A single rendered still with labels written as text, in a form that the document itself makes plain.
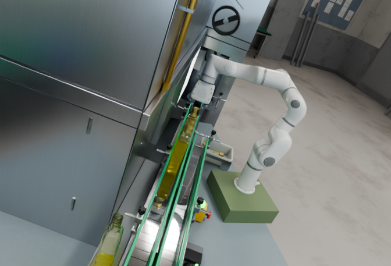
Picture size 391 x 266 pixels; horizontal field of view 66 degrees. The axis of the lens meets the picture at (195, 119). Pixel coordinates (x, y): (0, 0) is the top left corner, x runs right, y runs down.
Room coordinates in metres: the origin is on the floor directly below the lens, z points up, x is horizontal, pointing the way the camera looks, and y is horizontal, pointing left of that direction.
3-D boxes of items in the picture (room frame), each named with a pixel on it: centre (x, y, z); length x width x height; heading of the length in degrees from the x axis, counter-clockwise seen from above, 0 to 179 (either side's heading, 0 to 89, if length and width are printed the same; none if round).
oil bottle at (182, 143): (1.26, 0.01, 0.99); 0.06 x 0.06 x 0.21; 1
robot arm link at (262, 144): (1.40, -0.39, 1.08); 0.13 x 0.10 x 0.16; 13
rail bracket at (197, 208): (0.97, -0.17, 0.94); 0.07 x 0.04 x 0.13; 92
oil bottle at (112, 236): (0.62, 0.10, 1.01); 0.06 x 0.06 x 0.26; 9
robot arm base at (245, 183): (1.42, -0.40, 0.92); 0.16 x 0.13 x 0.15; 127
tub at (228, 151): (1.69, -0.20, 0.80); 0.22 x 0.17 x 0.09; 92
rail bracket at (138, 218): (0.81, 0.08, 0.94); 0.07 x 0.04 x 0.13; 92
